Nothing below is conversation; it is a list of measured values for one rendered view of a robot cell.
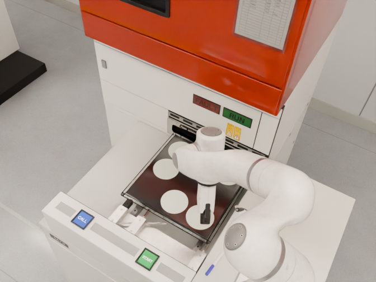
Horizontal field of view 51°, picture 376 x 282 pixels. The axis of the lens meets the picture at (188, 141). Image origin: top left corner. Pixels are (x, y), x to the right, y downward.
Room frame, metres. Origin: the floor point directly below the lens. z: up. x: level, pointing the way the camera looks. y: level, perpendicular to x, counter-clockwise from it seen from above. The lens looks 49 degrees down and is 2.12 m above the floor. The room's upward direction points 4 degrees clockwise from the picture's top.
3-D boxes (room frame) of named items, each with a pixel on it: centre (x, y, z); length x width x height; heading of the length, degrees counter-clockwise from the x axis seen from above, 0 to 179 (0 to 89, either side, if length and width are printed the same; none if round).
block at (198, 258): (0.54, -0.05, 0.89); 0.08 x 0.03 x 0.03; 152
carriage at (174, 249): (0.62, 0.09, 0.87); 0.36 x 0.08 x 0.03; 62
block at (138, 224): (0.66, 0.16, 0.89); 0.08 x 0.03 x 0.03; 152
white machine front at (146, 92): (1.15, 0.05, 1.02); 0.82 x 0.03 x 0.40; 62
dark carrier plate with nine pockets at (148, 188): (0.87, -0.02, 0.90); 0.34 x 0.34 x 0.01; 61
